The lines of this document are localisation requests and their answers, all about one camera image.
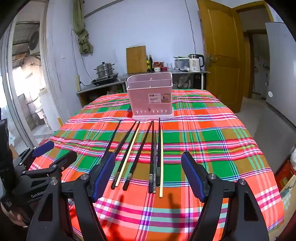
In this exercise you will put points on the wooden cutting board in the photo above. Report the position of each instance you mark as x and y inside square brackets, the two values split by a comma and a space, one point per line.
[136, 60]

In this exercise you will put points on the outdoor air conditioner unit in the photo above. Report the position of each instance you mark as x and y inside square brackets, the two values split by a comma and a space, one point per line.
[34, 41]

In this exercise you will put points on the plaid tablecloth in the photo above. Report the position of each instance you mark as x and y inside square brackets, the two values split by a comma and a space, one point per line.
[208, 139]

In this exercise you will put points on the grey rag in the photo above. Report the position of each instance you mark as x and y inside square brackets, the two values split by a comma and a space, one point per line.
[185, 82]

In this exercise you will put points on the black chopstick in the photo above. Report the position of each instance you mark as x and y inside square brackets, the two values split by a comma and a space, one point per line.
[154, 185]
[159, 150]
[140, 150]
[124, 153]
[114, 136]
[151, 150]

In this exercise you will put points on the grey refrigerator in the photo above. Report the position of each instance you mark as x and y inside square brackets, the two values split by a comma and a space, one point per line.
[282, 69]

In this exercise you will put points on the red box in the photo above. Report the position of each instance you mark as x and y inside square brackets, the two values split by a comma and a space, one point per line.
[286, 173]

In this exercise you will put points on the red sauce jar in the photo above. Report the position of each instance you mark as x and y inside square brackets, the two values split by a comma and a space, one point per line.
[157, 67]

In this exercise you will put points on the beige wooden chopstick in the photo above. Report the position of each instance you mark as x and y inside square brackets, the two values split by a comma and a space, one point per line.
[129, 150]
[161, 162]

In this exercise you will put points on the white electric kettle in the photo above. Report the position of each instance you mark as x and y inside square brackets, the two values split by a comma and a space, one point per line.
[195, 64]

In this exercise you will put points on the glass cup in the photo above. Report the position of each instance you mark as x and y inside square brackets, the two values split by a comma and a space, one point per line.
[170, 66]

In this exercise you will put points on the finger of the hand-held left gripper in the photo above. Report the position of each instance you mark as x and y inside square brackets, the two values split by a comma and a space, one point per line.
[67, 160]
[43, 148]

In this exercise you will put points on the black cooktop stove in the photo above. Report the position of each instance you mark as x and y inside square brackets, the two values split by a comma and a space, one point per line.
[104, 81]

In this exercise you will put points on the wooden door frame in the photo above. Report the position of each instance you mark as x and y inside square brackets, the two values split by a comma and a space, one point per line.
[254, 4]

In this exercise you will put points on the steel steamer pot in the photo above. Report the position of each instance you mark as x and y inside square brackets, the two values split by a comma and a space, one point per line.
[105, 69]

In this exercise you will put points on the white plastic utensil holder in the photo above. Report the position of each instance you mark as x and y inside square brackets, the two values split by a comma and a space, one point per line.
[148, 92]

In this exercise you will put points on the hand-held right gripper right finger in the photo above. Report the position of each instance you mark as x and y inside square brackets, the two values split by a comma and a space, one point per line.
[192, 176]

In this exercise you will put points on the low steel shelf unit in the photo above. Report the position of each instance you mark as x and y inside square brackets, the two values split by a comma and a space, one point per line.
[97, 89]

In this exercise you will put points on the person's left hand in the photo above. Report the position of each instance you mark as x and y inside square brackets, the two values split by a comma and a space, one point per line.
[11, 215]

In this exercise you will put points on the dark oil bottle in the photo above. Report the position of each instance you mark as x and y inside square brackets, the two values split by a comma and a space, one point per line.
[147, 64]
[151, 64]

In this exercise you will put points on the wooden door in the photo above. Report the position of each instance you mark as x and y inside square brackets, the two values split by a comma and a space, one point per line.
[219, 46]

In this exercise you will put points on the yellowed power strip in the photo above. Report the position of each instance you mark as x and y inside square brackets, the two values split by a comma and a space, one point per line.
[78, 83]

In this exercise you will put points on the clear plastic container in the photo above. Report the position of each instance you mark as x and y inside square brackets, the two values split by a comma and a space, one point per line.
[181, 63]

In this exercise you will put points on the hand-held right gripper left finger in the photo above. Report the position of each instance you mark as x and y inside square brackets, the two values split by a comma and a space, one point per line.
[104, 176]

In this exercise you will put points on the green hanging cloth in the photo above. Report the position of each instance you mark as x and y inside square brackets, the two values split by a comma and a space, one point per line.
[83, 37]

